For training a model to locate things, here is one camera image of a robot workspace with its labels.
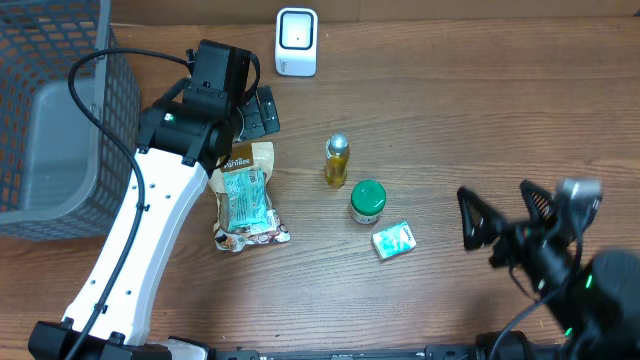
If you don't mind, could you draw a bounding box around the yellow oil bottle silver cap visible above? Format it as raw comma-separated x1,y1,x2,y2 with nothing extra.
325,133,350,187

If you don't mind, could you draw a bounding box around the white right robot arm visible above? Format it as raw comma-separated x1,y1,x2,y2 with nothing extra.
457,178,639,359

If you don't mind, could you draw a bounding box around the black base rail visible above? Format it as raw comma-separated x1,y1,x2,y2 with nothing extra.
164,342,501,360

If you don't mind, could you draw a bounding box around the green lid jar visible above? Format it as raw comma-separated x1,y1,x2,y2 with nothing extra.
349,180,387,224

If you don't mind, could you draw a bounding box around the teal tissue pack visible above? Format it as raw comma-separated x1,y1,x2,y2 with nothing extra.
372,221,416,260

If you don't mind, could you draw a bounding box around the brown Pantree snack pouch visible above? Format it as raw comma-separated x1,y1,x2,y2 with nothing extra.
209,142,291,252

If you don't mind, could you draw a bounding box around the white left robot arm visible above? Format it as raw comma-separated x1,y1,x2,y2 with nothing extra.
28,40,263,360

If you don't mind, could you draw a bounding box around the grey plastic mesh basket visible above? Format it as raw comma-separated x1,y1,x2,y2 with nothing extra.
1,0,131,241

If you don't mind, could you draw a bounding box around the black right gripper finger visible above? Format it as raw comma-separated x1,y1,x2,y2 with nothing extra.
519,180,553,221
457,187,507,251

